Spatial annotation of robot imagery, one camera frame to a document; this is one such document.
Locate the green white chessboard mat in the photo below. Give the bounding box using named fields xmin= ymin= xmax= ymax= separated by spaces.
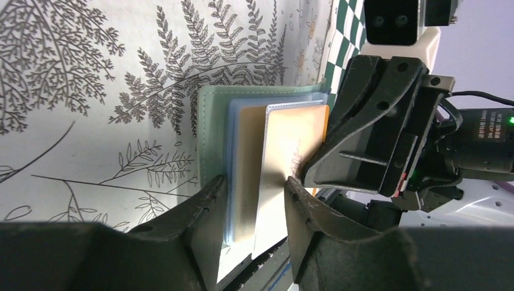
xmin=318 ymin=0 xmax=366 ymax=97

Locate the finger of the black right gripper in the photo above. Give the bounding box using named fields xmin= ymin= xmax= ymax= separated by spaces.
xmin=302 ymin=55 xmax=428 ymax=197

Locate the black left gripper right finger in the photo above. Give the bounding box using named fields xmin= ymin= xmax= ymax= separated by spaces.
xmin=284 ymin=177 xmax=513 ymax=290

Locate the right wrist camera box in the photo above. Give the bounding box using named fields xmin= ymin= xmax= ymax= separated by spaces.
xmin=364 ymin=0 xmax=419 ymax=46

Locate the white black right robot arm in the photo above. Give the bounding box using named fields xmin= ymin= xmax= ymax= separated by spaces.
xmin=300 ymin=55 xmax=513 ymax=226

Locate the floral patterned tablecloth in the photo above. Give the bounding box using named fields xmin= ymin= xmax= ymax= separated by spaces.
xmin=1 ymin=1 xmax=333 ymax=232

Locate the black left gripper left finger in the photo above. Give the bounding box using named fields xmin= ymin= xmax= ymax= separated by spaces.
xmin=1 ymin=175 xmax=228 ymax=290

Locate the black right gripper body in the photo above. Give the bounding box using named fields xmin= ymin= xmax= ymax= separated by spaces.
xmin=391 ymin=90 xmax=513 ymax=213

